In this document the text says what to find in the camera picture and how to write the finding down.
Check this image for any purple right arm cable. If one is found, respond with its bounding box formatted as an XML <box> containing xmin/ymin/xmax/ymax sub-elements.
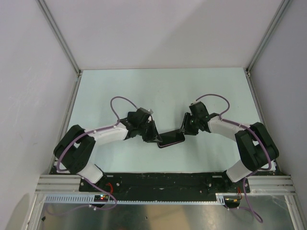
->
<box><xmin>191</xmin><ymin>93</ymin><xmax>273</xmax><ymax>223</ymax></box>

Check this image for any pink smartphone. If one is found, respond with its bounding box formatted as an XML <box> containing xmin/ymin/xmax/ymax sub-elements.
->
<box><xmin>157</xmin><ymin>131</ymin><xmax>185</xmax><ymax>149</ymax></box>

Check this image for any controller board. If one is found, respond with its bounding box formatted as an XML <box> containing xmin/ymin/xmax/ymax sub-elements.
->
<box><xmin>224</xmin><ymin>198</ymin><xmax>241</xmax><ymax>209</ymax></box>
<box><xmin>94</xmin><ymin>195</ymin><xmax>109</xmax><ymax>202</ymax></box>

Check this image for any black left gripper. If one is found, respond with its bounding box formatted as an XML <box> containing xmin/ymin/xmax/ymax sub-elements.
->
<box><xmin>138</xmin><ymin>120</ymin><xmax>162</xmax><ymax>143</ymax></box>

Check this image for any left controller board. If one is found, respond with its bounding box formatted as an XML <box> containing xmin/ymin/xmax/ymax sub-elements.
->
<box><xmin>94</xmin><ymin>195</ymin><xmax>109</xmax><ymax>202</ymax></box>

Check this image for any black phone case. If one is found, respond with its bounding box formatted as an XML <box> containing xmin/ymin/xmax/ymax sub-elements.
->
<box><xmin>157</xmin><ymin>133</ymin><xmax>186</xmax><ymax>150</ymax></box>

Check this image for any right controller board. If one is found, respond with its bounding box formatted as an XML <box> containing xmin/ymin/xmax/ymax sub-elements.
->
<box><xmin>224</xmin><ymin>198</ymin><xmax>241</xmax><ymax>209</ymax></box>

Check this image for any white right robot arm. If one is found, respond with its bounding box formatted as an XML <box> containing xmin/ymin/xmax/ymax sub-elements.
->
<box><xmin>180</xmin><ymin>102</ymin><xmax>279</xmax><ymax>192</ymax></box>

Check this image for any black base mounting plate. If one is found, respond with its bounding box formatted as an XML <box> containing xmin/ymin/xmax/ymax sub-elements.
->
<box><xmin>49</xmin><ymin>171</ymin><xmax>264</xmax><ymax>202</ymax></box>

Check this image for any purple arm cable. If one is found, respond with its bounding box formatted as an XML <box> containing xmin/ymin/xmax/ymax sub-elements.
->
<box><xmin>44</xmin><ymin>96</ymin><xmax>154</xmax><ymax>216</ymax></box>
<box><xmin>191</xmin><ymin>93</ymin><xmax>273</xmax><ymax>223</ymax></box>

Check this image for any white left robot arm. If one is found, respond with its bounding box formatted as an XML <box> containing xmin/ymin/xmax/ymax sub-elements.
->
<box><xmin>53</xmin><ymin>108</ymin><xmax>162</xmax><ymax>191</ymax></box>

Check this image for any aluminium front frame rail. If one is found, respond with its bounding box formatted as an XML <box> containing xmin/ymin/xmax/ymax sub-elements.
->
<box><xmin>35</xmin><ymin>174</ymin><xmax>83</xmax><ymax>192</ymax></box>

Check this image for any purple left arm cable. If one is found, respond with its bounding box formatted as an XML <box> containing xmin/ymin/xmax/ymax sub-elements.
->
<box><xmin>44</xmin><ymin>96</ymin><xmax>154</xmax><ymax>216</ymax></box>

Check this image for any right aluminium frame post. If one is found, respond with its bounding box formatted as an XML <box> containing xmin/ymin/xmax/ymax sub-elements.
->
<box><xmin>246</xmin><ymin>0</ymin><xmax>293</xmax><ymax>75</ymax></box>

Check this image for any left aluminium frame post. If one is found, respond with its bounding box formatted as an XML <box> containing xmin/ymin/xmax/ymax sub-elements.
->
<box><xmin>36</xmin><ymin>0</ymin><xmax>82</xmax><ymax>76</ymax></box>

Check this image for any grey slotted cable duct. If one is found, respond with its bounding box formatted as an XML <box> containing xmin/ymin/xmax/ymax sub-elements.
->
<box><xmin>45</xmin><ymin>194</ymin><xmax>225</xmax><ymax>205</ymax></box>

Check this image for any aluminium frame post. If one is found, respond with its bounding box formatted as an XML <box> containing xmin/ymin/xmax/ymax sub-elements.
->
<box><xmin>36</xmin><ymin>0</ymin><xmax>82</xmax><ymax>76</ymax></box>
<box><xmin>246</xmin><ymin>0</ymin><xmax>293</xmax><ymax>75</ymax></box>

